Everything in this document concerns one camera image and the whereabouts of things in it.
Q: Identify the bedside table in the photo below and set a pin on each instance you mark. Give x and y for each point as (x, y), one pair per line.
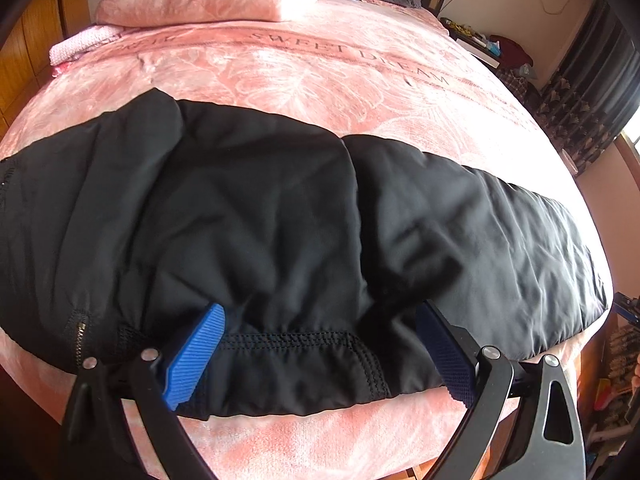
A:
(477, 46)

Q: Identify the wooden wardrobe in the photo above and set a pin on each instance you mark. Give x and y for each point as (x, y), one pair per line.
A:
(28, 29)

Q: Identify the clothes pile on chair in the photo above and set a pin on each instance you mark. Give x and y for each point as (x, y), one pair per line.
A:
(516, 67)

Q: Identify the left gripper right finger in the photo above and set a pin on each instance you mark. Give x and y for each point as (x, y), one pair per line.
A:
(545, 441)

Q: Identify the pink bed blanket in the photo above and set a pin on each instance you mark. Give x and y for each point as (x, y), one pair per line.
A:
(350, 68)

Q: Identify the dark patterned curtain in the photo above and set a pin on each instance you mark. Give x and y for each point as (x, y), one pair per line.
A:
(594, 92)

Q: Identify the black pants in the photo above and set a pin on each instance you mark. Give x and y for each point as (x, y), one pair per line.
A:
(118, 233)

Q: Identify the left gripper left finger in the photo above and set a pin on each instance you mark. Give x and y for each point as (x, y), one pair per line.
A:
(96, 440)

